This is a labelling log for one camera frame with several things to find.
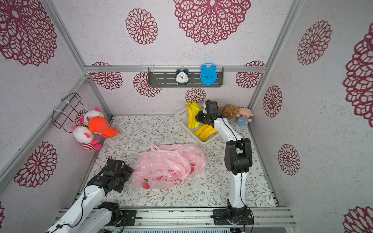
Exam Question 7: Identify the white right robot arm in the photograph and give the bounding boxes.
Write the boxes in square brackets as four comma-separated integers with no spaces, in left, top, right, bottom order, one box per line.
[195,100,254,225]

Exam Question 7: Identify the pink plastic bag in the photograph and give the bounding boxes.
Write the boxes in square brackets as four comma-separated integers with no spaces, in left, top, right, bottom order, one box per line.
[130,144,207,189]

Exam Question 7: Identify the blue alarm clock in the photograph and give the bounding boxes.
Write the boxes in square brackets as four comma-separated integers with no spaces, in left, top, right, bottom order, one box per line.
[200,63,218,85]

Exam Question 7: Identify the white pink striped plush toy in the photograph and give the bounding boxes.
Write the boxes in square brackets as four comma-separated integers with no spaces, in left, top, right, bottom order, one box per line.
[71,126,102,151]

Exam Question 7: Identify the white plush toy yellow glasses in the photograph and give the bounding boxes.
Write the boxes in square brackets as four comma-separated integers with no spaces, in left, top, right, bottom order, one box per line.
[76,107,104,127]

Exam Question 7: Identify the white plastic lattice basket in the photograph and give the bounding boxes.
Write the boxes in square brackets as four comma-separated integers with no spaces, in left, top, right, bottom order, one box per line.
[174,106,220,146]

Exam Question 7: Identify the yellow banana bunch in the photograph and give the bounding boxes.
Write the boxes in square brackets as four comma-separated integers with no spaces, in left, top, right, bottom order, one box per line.
[194,125,217,142]
[186,103,201,130]

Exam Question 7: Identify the dark green alarm clock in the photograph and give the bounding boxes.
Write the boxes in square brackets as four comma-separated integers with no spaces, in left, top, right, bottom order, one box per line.
[175,69,189,85]

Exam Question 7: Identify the grey wall shelf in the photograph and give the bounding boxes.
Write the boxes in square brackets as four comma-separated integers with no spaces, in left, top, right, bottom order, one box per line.
[148,68,224,88]

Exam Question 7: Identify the orange plush dinosaur toy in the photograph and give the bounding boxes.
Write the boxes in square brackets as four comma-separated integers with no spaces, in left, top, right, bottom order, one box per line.
[88,116,120,138]

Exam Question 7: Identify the brown plush teddy bear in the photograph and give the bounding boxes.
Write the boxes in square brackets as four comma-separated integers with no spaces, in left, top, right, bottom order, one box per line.
[218,104,240,119]

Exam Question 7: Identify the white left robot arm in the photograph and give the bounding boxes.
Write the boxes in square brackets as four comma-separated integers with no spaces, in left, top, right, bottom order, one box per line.
[47,159,134,233]

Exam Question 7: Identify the small doll blue outfit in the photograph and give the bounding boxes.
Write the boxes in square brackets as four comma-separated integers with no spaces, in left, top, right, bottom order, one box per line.
[236,107,254,126]

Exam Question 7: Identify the black wire wall rack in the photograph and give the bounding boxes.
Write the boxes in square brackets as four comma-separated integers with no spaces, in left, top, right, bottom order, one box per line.
[51,92,88,134]

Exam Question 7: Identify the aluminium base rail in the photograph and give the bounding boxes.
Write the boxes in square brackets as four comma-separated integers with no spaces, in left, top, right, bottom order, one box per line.
[109,207,299,233]

